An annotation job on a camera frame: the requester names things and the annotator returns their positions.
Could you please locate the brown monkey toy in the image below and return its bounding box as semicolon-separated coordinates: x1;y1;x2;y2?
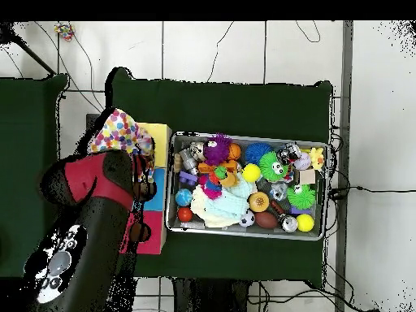
217;167;243;189

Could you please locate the light teal cloth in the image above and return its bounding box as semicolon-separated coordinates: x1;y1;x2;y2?
193;180;256;228

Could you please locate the colourful patterned cloth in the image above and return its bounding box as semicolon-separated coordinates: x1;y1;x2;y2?
87;107;156;160

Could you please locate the wooden box with three holes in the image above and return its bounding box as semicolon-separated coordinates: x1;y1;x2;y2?
126;122;173;256

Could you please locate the shallow clear bin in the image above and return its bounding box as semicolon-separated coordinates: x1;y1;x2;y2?
165;132;329;241

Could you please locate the purple spiky monster toy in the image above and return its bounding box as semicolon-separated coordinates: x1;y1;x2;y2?
201;133;234;167

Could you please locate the small orange basketball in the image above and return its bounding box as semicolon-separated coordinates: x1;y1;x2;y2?
228;142;243;161

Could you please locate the blue globe ball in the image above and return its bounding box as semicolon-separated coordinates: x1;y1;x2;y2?
175;188;194;207

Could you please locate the yellow ball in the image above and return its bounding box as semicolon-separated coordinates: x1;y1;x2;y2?
296;214;316;234
242;162;262;183

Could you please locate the blue spiky ball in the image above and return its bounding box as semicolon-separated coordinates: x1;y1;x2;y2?
245;142;273;165

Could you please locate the small soccer ball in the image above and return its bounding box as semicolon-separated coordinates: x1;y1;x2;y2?
239;210;256;228

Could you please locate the green spiky ball with eyes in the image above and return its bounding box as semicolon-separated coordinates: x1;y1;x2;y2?
258;151;289;182

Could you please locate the small brown football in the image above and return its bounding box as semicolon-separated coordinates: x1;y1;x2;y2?
254;210;280;230

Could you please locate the dark green table cloth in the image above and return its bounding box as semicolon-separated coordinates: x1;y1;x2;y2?
103;67;334;287

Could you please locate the green covered side table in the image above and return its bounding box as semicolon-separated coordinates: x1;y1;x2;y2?
0;74;69;280

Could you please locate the small colourful toy on floor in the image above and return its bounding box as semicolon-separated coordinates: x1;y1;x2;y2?
54;22;76;41

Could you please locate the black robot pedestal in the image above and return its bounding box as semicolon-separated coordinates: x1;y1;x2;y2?
170;278;251;312

